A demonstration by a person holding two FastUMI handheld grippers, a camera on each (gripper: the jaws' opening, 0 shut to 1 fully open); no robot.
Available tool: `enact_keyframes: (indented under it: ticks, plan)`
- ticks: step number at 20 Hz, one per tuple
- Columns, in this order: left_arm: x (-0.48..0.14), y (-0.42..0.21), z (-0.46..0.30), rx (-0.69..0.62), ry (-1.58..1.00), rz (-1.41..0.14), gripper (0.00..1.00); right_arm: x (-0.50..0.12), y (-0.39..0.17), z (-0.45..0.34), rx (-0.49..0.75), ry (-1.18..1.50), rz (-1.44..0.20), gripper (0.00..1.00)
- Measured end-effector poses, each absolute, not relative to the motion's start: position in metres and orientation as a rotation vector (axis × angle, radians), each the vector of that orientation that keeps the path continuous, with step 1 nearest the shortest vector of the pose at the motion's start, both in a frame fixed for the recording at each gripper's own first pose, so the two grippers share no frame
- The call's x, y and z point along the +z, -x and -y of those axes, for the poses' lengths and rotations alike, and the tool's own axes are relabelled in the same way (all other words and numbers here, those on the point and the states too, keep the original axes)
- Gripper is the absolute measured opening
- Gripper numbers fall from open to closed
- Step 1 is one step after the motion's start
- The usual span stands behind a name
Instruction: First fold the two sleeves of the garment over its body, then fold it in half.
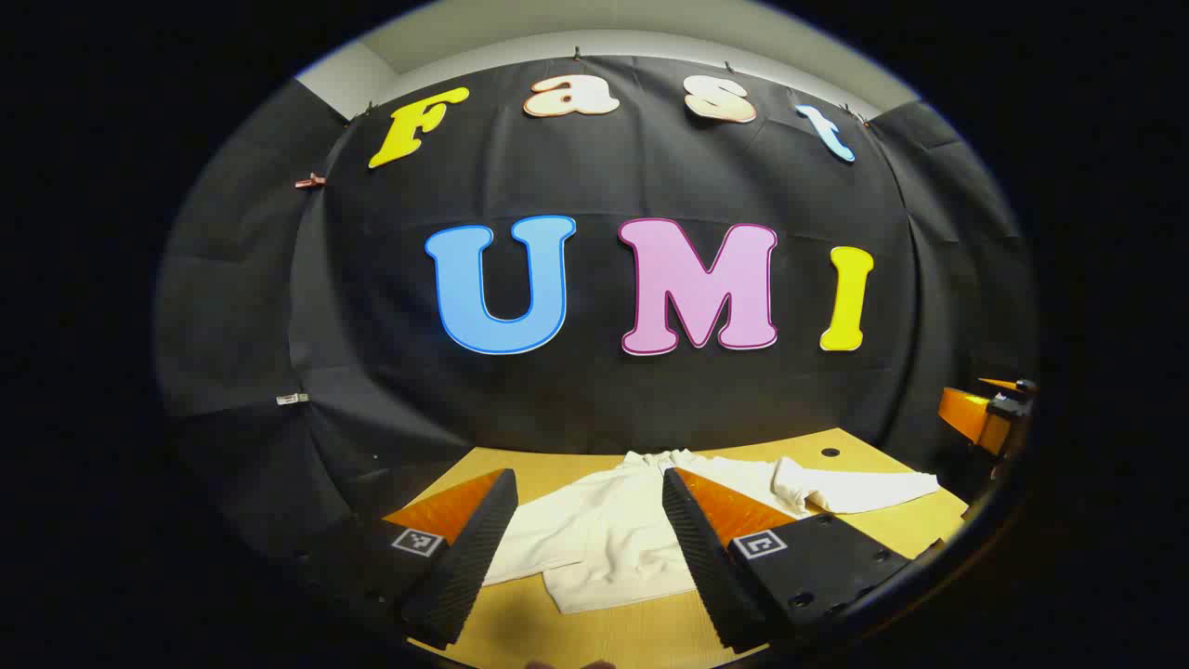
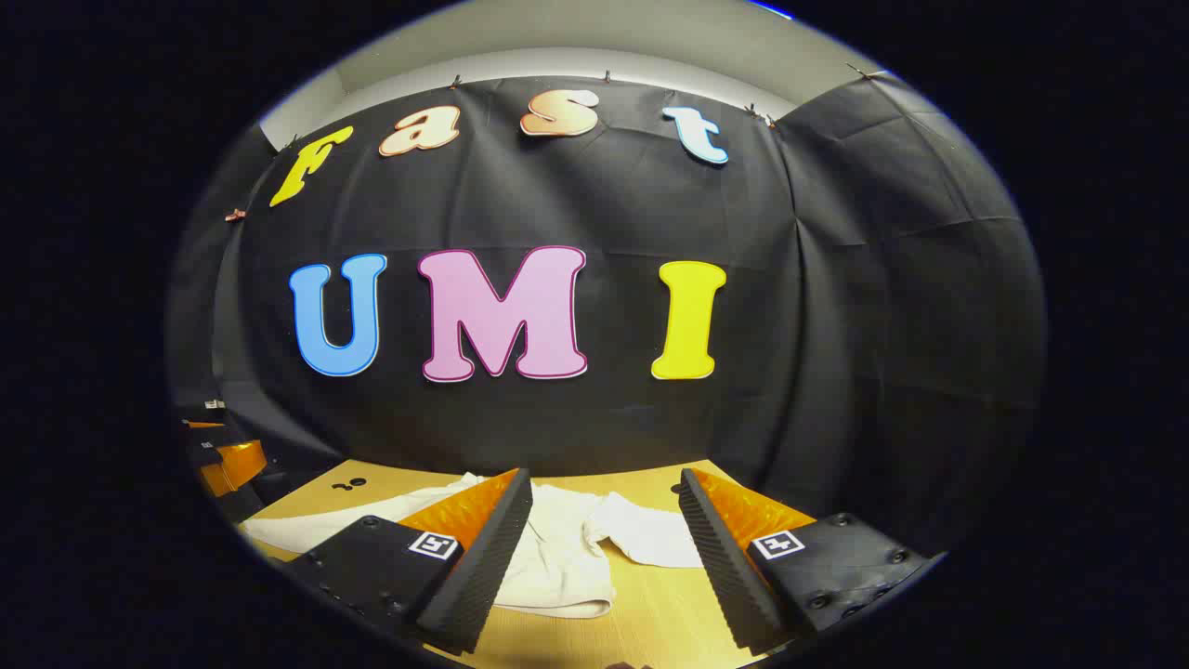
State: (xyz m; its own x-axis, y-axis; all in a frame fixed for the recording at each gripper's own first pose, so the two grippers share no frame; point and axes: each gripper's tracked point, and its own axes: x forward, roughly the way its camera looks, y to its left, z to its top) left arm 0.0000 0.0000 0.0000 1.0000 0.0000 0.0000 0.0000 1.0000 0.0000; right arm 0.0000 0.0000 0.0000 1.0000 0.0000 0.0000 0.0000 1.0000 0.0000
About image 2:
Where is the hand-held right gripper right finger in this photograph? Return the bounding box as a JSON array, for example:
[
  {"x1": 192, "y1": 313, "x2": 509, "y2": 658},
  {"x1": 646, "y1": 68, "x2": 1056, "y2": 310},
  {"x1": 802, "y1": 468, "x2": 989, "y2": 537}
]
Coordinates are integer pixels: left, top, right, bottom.
[{"x1": 678, "y1": 467, "x2": 932, "y2": 651}]

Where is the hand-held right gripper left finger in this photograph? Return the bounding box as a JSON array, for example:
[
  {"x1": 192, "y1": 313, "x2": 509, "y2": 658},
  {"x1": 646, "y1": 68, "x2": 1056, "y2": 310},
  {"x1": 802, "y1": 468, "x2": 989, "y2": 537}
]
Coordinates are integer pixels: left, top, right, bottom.
[{"x1": 279, "y1": 467, "x2": 534, "y2": 654}]

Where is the white cloth garment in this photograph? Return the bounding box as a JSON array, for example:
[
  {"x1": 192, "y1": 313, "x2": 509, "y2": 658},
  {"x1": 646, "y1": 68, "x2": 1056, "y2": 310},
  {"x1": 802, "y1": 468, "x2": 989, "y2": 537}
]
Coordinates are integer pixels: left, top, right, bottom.
[{"x1": 243, "y1": 472, "x2": 704, "y2": 619}]

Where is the black backdrop cloth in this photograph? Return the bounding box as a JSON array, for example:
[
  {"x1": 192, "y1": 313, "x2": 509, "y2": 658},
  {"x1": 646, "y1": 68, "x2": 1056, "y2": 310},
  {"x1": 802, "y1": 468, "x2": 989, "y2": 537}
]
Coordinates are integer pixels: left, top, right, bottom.
[{"x1": 167, "y1": 70, "x2": 1049, "y2": 558}]

